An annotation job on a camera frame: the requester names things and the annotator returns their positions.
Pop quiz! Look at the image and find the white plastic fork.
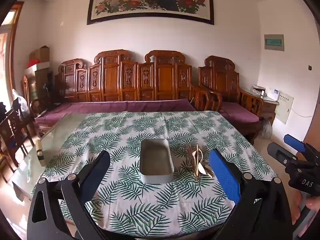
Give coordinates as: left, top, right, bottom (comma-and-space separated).
186, 145, 198, 167

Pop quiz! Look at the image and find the white wall cable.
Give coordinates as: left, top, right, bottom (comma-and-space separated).
291, 109, 314, 118

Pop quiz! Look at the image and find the dark cabinet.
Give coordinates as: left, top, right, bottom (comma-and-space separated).
25, 67, 55, 107

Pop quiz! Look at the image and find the cardboard box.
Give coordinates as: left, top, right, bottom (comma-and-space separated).
29, 45, 50, 63

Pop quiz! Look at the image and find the grey rectangular tray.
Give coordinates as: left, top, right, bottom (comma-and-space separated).
139, 138, 175, 185

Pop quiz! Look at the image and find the leaf print tablecloth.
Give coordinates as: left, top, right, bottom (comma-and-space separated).
30, 110, 275, 239

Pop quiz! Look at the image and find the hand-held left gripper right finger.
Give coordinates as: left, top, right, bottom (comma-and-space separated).
209, 149, 293, 240

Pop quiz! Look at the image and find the grey wall panel box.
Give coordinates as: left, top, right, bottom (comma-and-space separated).
264, 34, 285, 52

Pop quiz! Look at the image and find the dark wooden chair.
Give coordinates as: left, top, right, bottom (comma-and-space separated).
0, 100, 35, 183

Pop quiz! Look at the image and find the person's right hand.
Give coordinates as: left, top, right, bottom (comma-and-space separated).
291, 191, 320, 228

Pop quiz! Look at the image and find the purple sofa cushion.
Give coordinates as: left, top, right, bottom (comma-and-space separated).
34, 99, 198, 130

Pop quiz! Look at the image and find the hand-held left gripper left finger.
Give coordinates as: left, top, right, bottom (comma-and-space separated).
26, 150, 112, 240

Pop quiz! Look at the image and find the wooden side table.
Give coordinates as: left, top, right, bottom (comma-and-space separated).
241, 87, 279, 126

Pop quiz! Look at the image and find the carved wooden armchair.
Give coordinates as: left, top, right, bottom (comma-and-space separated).
199, 56, 265, 145

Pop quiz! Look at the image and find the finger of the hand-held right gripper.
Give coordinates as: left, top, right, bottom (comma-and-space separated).
284, 134, 313, 155
267, 142, 299, 167

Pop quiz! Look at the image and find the wooden door frame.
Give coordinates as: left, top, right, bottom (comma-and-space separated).
0, 1, 25, 105

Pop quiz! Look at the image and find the cream wall distribution box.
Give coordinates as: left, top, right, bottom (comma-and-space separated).
275, 92, 294, 125

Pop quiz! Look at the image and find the carved wooden sofa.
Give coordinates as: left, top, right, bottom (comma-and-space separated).
30, 49, 223, 138

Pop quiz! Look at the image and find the purple armchair cushion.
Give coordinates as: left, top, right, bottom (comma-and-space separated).
220, 102, 260, 123

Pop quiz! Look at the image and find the grey plastic bag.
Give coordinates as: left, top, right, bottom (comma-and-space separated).
258, 118, 273, 139

